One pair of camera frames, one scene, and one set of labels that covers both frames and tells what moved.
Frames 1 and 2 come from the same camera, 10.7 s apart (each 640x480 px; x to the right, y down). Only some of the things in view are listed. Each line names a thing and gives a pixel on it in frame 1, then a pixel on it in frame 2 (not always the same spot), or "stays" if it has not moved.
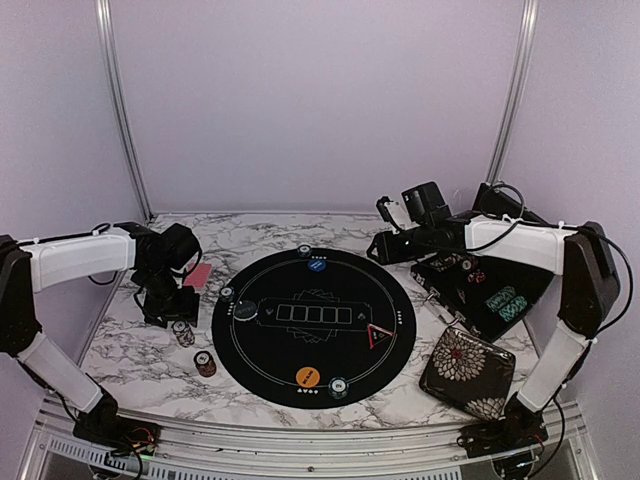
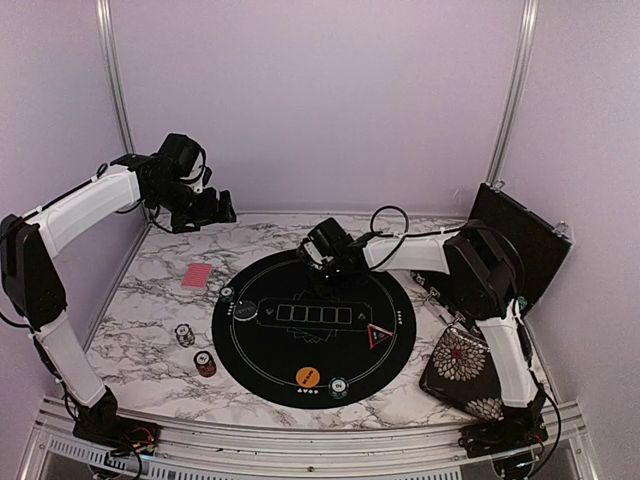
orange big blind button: (308, 377) stays
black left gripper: (186, 309) -> (207, 213)
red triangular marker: (377, 335) stays
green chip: (338, 387) stays
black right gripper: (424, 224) -> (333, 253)
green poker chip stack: (227, 293) stays
